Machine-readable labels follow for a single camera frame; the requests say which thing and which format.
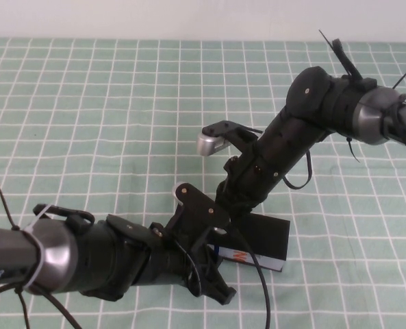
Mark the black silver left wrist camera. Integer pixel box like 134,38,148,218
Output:
171,182,231,238

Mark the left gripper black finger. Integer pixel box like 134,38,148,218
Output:
201,261,238,306
207,244,225,267

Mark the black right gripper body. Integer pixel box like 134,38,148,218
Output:
214,146,276,210

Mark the black zip tie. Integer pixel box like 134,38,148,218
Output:
392,59,406,91
318,29,344,66
0,170,21,232
344,136,361,165

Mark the white zip tie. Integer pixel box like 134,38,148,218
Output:
20,204,53,293

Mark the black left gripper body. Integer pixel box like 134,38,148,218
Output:
143,221,212,297

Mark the black camera cable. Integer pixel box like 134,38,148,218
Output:
223,221,272,329
239,124,264,135

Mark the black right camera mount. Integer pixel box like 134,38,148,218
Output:
223,123,262,156

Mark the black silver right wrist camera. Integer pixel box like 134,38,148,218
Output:
196,119,245,158

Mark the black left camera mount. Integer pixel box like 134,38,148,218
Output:
164,202,218,255

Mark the thin black wire loop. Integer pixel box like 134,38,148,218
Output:
280,149,314,190

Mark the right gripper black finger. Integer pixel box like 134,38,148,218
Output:
215,200,237,217
235,205,259,221

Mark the black left camera cable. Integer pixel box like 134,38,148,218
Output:
223,221,272,329

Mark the black right camera cable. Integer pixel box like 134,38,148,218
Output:
239,124,264,135

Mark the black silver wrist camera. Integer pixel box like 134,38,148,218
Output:
196,119,245,158
171,182,231,238

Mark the black printed glasses case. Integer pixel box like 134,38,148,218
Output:
207,212,292,274

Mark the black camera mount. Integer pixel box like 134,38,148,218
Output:
164,202,218,255
223,123,262,156

